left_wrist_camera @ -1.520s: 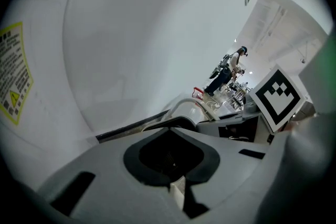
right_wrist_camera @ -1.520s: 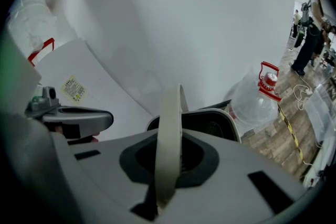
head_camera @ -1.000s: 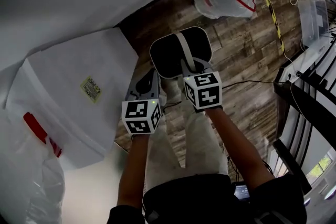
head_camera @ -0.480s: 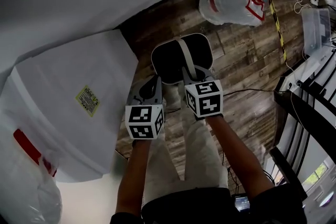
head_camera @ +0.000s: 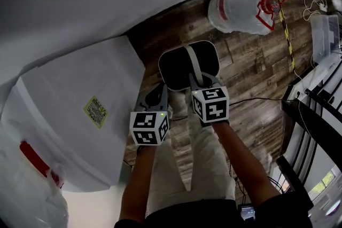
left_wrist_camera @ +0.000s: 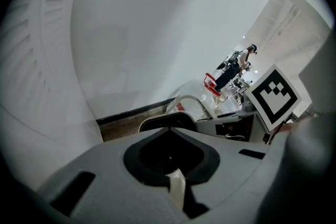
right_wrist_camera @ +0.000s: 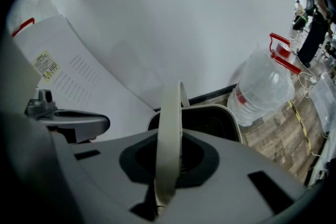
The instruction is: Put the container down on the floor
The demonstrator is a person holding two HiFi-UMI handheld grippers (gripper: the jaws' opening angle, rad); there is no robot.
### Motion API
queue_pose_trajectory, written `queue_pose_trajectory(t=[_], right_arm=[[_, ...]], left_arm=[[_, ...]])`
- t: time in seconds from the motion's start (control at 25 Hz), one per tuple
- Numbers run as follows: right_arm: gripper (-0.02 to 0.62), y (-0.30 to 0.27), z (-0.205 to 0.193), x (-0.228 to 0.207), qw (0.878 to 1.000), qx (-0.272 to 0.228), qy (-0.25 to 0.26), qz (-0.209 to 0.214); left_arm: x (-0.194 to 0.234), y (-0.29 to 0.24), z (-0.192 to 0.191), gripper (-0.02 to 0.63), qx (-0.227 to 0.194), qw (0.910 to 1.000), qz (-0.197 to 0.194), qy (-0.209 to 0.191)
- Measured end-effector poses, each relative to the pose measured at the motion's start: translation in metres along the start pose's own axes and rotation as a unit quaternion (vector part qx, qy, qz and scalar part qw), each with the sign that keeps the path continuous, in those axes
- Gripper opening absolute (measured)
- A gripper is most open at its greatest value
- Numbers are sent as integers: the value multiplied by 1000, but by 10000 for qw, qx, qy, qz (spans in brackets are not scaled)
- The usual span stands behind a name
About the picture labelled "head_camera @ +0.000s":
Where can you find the person's beige trousers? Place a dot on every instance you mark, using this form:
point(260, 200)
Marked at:
point(208, 160)

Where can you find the waist device with screen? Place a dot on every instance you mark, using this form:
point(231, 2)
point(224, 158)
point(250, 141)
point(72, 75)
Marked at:
point(246, 213)

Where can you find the white power strip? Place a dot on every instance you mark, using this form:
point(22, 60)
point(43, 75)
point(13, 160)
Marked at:
point(323, 7)

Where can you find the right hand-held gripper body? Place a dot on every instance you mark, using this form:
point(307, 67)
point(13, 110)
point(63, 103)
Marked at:
point(213, 106)

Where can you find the clear plastic storage box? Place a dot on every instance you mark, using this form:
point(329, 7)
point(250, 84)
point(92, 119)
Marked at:
point(324, 34)

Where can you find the plastic-wrapped large water jug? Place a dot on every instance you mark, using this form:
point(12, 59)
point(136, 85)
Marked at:
point(32, 205)

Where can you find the person's left forearm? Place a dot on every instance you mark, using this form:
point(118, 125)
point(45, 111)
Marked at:
point(139, 181)

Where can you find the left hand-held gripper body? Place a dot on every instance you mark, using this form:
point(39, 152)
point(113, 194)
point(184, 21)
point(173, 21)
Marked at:
point(148, 128)

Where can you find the white water dispenser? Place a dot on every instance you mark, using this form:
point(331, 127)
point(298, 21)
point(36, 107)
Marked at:
point(80, 88)

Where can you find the person's black shirt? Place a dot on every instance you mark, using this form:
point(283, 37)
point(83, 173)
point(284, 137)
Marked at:
point(192, 213)

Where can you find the person's right forearm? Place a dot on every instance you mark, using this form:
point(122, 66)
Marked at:
point(245, 165)

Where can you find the yellow-black hazard tape strip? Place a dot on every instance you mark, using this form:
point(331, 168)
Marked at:
point(287, 34)

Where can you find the black metal railing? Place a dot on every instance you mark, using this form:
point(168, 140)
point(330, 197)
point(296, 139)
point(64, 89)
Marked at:
point(307, 125)

